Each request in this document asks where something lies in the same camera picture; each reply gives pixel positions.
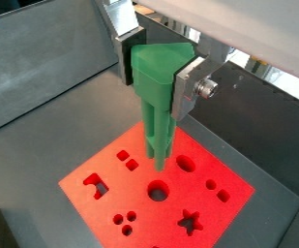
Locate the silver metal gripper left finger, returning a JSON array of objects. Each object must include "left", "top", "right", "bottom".
[{"left": 96, "top": 0, "right": 147, "bottom": 85}]

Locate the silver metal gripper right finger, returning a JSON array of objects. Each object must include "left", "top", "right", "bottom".
[{"left": 171, "top": 35, "right": 231, "bottom": 121}]

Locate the green three prong peg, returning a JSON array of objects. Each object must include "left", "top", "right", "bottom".
[{"left": 131, "top": 43, "right": 193, "bottom": 171}]

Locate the grey metal bin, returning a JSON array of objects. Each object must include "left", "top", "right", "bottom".
[{"left": 0, "top": 0, "right": 299, "bottom": 248}]

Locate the red shape sorter board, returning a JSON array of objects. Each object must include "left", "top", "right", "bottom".
[{"left": 59, "top": 123, "right": 255, "bottom": 248}]

